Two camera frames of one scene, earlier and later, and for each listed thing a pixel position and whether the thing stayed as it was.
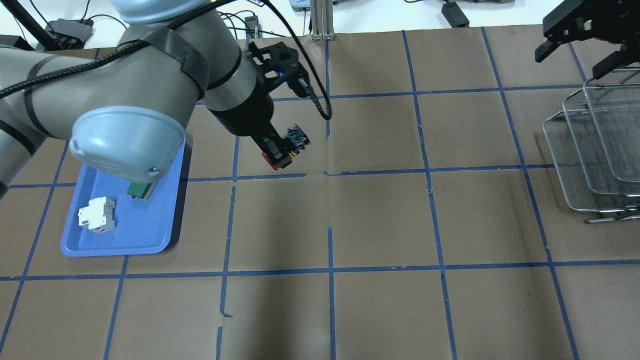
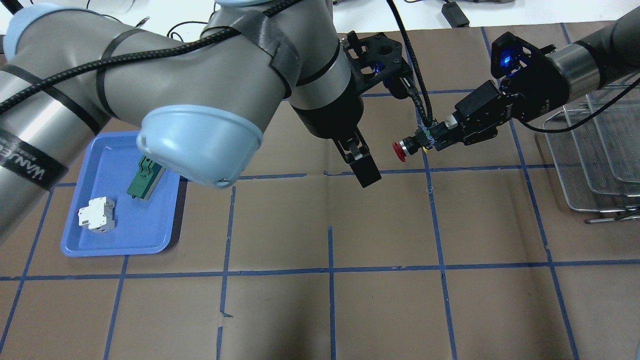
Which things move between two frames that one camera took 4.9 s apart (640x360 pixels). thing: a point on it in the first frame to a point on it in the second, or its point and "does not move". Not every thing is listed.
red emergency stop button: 295,140 to 406,147
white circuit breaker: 98,216 does not move
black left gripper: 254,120 to 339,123
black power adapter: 454,15 does not move
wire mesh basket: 595,141 does not move
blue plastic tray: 141,226 does not move
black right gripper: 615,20 to 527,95
